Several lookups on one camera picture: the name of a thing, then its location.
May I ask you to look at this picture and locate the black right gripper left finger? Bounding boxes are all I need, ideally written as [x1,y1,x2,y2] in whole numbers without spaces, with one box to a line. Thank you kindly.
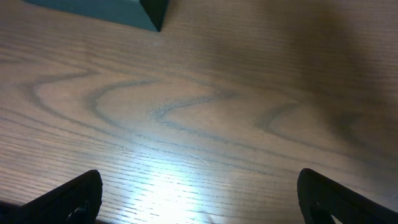
[1,170,103,224]

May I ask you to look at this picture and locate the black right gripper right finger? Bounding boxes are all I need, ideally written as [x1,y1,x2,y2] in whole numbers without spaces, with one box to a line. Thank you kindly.
[297,168,397,224]

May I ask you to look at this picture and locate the dark green box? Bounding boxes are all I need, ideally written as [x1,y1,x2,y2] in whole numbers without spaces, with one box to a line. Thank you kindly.
[25,0,169,32]

